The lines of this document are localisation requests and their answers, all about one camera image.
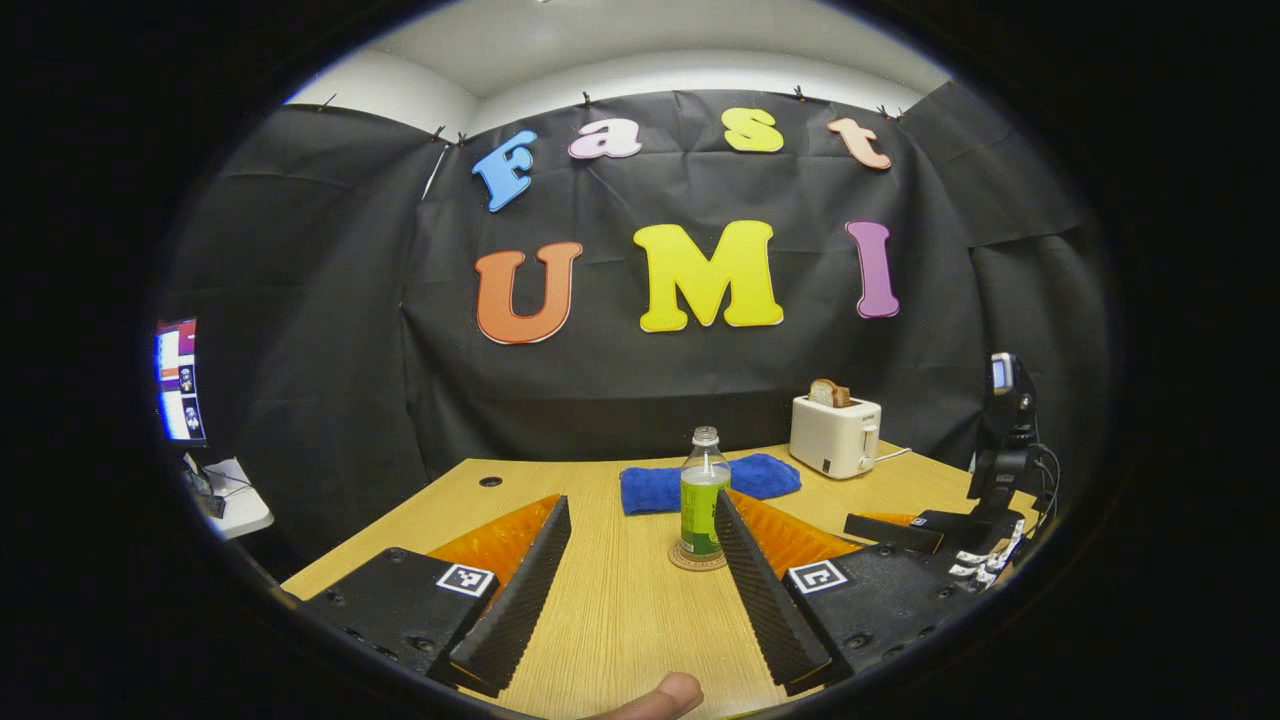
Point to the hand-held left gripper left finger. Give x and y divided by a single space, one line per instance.
515 600

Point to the green label water bottle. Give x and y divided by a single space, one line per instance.
704 500

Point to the round brown coaster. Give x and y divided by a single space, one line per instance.
685 560

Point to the white side table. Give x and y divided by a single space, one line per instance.
235 505

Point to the toast bread slice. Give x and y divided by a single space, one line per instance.
828 393

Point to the computer monitor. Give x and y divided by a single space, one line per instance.
180 380

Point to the white toaster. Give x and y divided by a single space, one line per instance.
830 440

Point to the blue towel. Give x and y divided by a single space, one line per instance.
660 488

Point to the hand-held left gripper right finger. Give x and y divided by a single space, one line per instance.
765 600

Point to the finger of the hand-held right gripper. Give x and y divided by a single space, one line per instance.
890 533

